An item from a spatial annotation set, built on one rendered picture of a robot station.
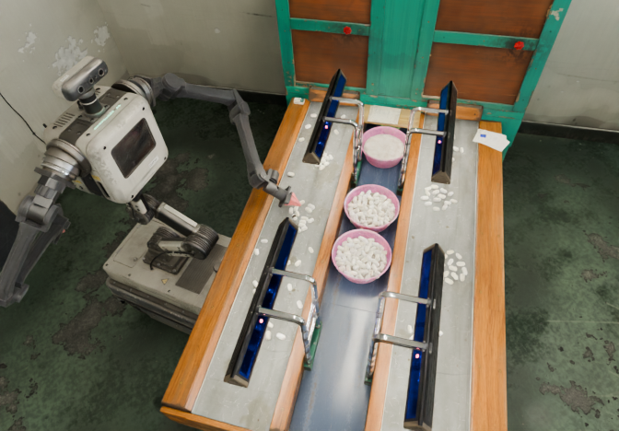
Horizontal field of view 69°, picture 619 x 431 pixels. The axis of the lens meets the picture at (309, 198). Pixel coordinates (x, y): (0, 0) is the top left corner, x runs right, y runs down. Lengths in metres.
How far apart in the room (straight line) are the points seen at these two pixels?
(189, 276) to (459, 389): 1.38
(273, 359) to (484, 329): 0.84
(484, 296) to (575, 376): 1.00
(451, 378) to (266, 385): 0.69
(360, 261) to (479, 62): 1.19
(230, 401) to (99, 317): 1.44
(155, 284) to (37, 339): 0.97
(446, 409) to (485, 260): 0.66
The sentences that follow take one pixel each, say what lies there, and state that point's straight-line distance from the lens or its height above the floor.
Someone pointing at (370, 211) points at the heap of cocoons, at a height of 0.74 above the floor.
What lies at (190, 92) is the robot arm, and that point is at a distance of 2.13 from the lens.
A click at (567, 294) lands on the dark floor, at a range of 3.10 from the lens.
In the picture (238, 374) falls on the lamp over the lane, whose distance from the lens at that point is 1.48.
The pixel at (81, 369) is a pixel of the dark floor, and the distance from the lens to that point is 2.97.
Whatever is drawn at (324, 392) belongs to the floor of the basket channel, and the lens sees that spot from 1.88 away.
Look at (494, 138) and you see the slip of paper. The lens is 2.62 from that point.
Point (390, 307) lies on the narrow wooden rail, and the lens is 1.91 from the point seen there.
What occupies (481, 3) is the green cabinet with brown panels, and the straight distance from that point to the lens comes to 2.36.
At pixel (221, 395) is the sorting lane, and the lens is 1.86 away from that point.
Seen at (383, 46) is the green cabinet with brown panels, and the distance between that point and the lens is 2.49.
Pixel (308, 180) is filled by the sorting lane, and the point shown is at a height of 0.74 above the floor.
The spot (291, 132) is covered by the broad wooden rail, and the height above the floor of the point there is 0.76.
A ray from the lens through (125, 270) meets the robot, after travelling 2.57.
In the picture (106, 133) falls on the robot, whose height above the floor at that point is 1.44.
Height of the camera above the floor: 2.48
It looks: 51 degrees down
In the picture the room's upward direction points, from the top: 5 degrees counter-clockwise
